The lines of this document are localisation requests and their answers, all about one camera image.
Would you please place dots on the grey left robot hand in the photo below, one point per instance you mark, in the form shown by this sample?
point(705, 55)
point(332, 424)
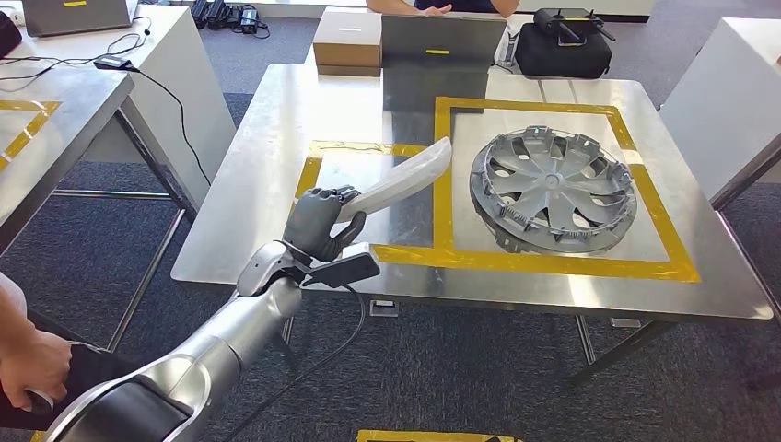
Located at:
point(314, 226)

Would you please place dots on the white curved plastic part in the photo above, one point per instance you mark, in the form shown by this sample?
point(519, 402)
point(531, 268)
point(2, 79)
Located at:
point(403, 177)

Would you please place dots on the black handheld controller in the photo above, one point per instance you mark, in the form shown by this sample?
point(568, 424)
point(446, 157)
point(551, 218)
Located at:
point(41, 402)

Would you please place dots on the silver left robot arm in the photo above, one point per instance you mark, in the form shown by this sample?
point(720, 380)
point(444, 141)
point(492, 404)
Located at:
point(244, 329)

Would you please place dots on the steel workbench table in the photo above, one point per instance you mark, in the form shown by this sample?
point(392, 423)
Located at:
point(262, 183)

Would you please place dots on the metal floor socket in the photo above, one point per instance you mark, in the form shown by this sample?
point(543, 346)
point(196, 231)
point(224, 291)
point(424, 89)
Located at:
point(626, 323)
point(384, 309)

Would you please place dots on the white desk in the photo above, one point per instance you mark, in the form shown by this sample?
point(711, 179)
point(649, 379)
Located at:
point(183, 110)
point(720, 91)

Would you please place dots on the brown cardboard box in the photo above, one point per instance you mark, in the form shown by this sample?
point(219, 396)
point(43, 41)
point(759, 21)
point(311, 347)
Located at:
point(348, 43)

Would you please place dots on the grey open laptop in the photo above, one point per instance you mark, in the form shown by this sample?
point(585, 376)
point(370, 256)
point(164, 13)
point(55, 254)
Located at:
point(439, 36)

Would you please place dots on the large yellow bench tape square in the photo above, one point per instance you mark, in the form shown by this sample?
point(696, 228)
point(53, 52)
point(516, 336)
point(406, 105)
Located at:
point(549, 263)

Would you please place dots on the silver wheel hubcap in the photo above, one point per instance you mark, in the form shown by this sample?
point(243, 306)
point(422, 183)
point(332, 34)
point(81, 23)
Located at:
point(549, 183)

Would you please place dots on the yellow floor tape square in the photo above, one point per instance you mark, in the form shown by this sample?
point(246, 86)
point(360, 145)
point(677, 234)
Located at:
point(38, 437)
point(427, 437)

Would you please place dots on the black power adapter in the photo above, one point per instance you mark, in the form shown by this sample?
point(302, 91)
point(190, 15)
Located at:
point(113, 63)

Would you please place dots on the person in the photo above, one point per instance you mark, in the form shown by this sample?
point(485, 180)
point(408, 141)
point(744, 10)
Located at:
point(30, 366)
point(457, 5)

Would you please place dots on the black carry case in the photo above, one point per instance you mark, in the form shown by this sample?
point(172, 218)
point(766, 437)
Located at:
point(561, 61)

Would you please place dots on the yellow table tape outline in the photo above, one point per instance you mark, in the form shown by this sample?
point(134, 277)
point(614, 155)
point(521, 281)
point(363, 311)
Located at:
point(27, 135)

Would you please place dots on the silver laptop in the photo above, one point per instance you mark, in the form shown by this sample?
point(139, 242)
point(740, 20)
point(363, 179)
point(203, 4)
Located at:
point(79, 18)

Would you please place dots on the black bag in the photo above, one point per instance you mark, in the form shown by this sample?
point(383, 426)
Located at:
point(9, 36)

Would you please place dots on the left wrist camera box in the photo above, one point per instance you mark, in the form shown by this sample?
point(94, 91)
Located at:
point(348, 271)

